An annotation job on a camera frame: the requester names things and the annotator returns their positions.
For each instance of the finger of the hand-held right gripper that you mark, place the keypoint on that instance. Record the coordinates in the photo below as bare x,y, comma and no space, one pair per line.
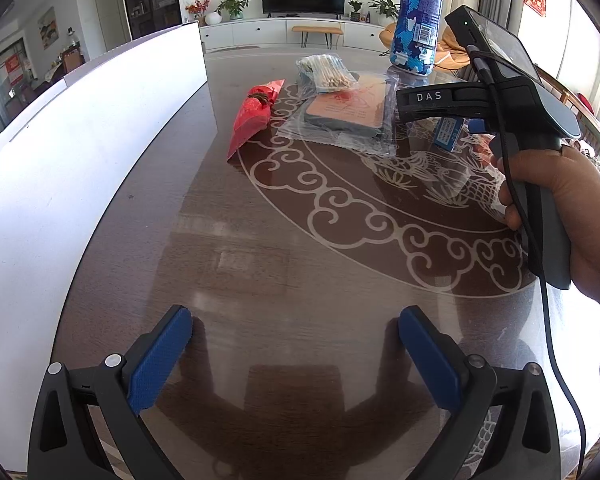
476,126

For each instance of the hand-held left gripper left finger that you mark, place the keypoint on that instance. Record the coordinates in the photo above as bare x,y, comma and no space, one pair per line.
160,360

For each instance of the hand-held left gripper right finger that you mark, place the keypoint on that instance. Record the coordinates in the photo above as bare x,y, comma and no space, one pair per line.
430,360

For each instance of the white blue medicine box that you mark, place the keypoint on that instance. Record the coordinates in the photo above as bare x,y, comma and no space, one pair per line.
447,135

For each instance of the bagged orange phone case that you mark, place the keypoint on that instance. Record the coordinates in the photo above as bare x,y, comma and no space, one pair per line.
350,110

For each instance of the bag of cotton swabs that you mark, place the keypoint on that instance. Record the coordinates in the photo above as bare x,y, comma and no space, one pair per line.
325,72

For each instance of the white board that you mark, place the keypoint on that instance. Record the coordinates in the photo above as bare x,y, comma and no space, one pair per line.
80,160

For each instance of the brown patterned glass desktop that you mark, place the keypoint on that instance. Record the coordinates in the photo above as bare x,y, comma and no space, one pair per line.
280,260

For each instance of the person's right hand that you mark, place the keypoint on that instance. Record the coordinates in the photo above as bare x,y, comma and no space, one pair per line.
585,200

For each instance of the orange lounge chair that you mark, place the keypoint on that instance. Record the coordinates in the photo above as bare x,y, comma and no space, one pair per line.
447,42

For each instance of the blue camouflage bottle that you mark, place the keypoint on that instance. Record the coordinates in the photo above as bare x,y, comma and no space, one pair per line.
415,10

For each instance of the large leafy potted plant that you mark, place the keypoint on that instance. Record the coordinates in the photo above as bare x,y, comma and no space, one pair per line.
385,7

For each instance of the small potted plant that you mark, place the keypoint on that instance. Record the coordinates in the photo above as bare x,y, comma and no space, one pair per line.
355,9

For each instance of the wooden bench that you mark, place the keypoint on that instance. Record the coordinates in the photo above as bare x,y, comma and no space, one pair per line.
317,30

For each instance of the red wrapped packet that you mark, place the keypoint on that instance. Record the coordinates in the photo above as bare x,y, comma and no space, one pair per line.
250,115

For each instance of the white television cabinet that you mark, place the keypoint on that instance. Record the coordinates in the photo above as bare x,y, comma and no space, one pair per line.
260,32

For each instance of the green potted plant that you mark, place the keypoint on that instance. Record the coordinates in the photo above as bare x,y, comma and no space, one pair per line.
234,5

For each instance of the white round vase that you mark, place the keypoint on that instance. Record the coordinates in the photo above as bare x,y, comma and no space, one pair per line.
213,19

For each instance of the red flower plant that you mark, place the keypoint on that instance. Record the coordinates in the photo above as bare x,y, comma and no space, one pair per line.
197,7

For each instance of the brown dining chair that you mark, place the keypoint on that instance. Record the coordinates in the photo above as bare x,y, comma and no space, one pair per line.
72,59

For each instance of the red door poster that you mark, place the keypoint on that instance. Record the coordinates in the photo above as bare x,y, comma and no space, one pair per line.
15,67

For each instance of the framed wall painting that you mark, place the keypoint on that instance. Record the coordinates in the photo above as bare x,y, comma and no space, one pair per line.
47,27

